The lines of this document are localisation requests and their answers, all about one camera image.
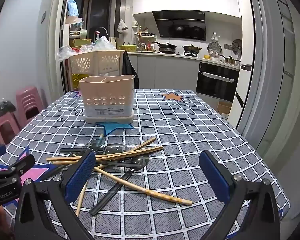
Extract round dark divided tray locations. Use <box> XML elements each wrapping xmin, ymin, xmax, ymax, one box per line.
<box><xmin>231</xmin><ymin>39</ymin><xmax>242</xmax><ymax>53</ymax></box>

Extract green plastic basin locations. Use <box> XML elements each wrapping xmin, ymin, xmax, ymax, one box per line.
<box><xmin>72</xmin><ymin>38</ymin><xmax>93</xmax><ymax>48</ymax></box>

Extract blue package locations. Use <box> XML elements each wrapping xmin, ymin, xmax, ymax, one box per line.
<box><xmin>67</xmin><ymin>0</ymin><xmax>80</xmax><ymax>18</ymax></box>

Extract kitchen counter with cabinets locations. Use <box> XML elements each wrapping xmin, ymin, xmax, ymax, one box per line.
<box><xmin>127</xmin><ymin>51</ymin><xmax>241</xmax><ymax>90</ymax></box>

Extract white hanging plastic bag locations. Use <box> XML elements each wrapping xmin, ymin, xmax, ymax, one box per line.
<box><xmin>117</xmin><ymin>19</ymin><xmax>129</xmax><ymax>34</ymax></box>

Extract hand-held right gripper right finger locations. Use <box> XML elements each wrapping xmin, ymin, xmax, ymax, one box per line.
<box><xmin>199</xmin><ymin>150</ymin><xmax>282</xmax><ymax>240</ymax></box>

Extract black kitchen faucet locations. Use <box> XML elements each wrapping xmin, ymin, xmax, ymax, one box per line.
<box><xmin>94</xmin><ymin>27</ymin><xmax>110</xmax><ymax>42</ymax></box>

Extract black plastic bag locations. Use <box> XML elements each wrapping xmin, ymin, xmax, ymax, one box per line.
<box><xmin>122</xmin><ymin>51</ymin><xmax>140</xmax><ymax>89</ymax></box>

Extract spice rack with bottles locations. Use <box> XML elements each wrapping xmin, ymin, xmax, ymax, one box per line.
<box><xmin>139</xmin><ymin>26</ymin><xmax>157</xmax><ymax>52</ymax></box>

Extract black wok with lid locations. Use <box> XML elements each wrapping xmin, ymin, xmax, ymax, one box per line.
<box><xmin>152</xmin><ymin>41</ymin><xmax>178</xmax><ymax>54</ymax></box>

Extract glass carafe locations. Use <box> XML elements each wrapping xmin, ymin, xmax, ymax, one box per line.
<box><xmin>134</xmin><ymin>33</ymin><xmax>143</xmax><ymax>53</ymax></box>

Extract grey sliding door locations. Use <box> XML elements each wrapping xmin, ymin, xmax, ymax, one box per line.
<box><xmin>240</xmin><ymin>0</ymin><xmax>300</xmax><ymax>188</ymax></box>

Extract bag of dark items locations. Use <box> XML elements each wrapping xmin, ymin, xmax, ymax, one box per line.
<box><xmin>0</xmin><ymin>99</ymin><xmax>17</xmax><ymax>120</ymax></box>

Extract grey checked tablecloth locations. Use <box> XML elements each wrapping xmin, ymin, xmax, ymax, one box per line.
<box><xmin>0</xmin><ymin>88</ymin><xmax>290</xmax><ymax>240</ymax></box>

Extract brown wooden chopstick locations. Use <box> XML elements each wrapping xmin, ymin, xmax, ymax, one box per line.
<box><xmin>46</xmin><ymin>146</ymin><xmax>164</xmax><ymax>162</ymax></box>
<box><xmin>51</xmin><ymin>149</ymin><xmax>164</xmax><ymax>165</ymax></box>

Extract yellow-green colander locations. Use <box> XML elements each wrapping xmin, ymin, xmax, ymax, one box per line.
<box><xmin>118</xmin><ymin>45</ymin><xmax>138</xmax><ymax>53</ymax></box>

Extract round metal steamer rack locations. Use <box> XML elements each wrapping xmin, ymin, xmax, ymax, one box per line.
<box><xmin>207</xmin><ymin>42</ymin><xmax>222</xmax><ymax>57</ymax></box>

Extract black built-in oven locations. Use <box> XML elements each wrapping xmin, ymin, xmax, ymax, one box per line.
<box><xmin>196</xmin><ymin>62</ymin><xmax>240</xmax><ymax>103</ymax></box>

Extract dark pot with handles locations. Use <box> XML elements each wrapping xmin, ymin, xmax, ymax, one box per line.
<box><xmin>182</xmin><ymin>44</ymin><xmax>202</xmax><ymax>56</ymax></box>

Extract beige plastic utensil holder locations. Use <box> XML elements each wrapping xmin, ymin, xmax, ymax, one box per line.
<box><xmin>79</xmin><ymin>74</ymin><xmax>135</xmax><ymax>124</ymax></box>

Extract clear plastic bags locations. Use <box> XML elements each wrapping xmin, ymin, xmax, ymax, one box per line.
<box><xmin>57</xmin><ymin>36</ymin><xmax>118</xmax><ymax>60</ymax></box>

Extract black chopstick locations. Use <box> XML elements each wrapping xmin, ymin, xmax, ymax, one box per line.
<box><xmin>96</xmin><ymin>160</ymin><xmax>142</xmax><ymax>169</ymax></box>

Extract small steel pot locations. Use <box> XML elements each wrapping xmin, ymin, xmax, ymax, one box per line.
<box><xmin>220</xmin><ymin>55</ymin><xmax>241</xmax><ymax>66</ymax></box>

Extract cardboard box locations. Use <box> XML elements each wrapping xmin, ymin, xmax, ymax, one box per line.
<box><xmin>216</xmin><ymin>101</ymin><xmax>233</xmax><ymax>119</ymax></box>

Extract white refrigerator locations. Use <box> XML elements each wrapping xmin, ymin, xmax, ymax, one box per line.
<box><xmin>227</xmin><ymin>0</ymin><xmax>256</xmax><ymax>128</ymax></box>

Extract tall pink stool stack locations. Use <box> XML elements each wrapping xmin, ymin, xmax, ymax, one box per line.
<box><xmin>16</xmin><ymin>86</ymin><xmax>47</xmax><ymax>128</ymax></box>

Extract yellow oil bottle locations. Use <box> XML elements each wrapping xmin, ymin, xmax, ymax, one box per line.
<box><xmin>70</xmin><ymin>72</ymin><xmax>82</xmax><ymax>90</ymax></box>

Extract beige perforated basket rack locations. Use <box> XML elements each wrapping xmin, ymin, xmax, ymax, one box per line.
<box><xmin>69</xmin><ymin>50</ymin><xmax>125</xmax><ymax>92</ymax></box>

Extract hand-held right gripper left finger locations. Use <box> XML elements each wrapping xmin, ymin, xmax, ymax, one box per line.
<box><xmin>14</xmin><ymin>151</ymin><xmax>96</xmax><ymax>240</ymax></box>

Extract black range hood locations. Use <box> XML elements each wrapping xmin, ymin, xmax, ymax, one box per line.
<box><xmin>152</xmin><ymin>11</ymin><xmax>207</xmax><ymax>41</ymax></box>

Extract small pink stool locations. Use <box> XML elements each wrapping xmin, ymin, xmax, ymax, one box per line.
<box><xmin>0</xmin><ymin>112</ymin><xmax>22</xmax><ymax>146</ymax></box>

